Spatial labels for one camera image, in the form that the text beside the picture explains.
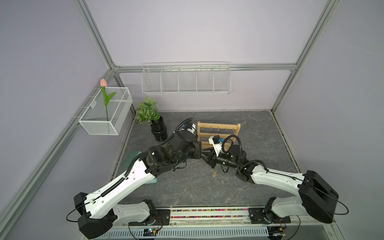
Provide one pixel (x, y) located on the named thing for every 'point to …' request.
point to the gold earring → (214, 174)
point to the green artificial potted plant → (147, 112)
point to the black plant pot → (158, 129)
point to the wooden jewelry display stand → (206, 130)
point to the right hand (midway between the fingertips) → (198, 152)
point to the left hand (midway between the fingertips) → (202, 147)
